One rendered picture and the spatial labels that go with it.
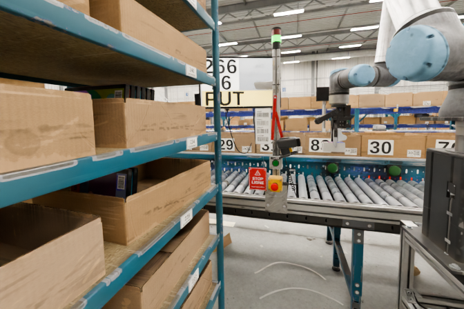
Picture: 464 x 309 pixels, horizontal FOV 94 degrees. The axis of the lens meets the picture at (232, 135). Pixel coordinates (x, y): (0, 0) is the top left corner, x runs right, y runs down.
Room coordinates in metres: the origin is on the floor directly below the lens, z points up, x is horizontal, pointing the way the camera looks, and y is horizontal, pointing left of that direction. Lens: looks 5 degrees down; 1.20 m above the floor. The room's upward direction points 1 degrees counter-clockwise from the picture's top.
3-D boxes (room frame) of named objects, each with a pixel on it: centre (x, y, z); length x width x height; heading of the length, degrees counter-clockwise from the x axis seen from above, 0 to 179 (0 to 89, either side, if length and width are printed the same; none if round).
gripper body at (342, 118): (1.08, -0.54, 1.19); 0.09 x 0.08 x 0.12; 74
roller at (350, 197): (1.33, -0.71, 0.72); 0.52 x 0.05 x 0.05; 164
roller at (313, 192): (1.38, -0.52, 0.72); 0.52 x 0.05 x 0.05; 164
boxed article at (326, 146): (1.09, -0.51, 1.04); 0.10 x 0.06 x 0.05; 74
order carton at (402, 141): (1.66, -1.18, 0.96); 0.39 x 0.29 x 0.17; 74
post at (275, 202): (1.18, -0.24, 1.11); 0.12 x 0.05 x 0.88; 74
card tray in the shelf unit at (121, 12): (0.66, 0.29, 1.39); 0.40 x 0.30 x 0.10; 163
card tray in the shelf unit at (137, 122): (0.66, 0.30, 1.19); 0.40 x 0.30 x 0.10; 164
